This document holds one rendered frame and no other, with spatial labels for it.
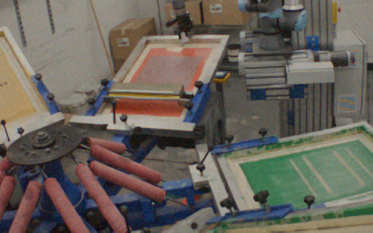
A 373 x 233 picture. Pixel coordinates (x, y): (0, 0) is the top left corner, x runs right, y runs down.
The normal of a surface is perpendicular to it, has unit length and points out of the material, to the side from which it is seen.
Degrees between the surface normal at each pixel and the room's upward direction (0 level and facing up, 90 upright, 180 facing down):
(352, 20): 90
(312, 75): 90
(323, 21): 90
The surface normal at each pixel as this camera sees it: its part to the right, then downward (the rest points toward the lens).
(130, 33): -0.29, 0.42
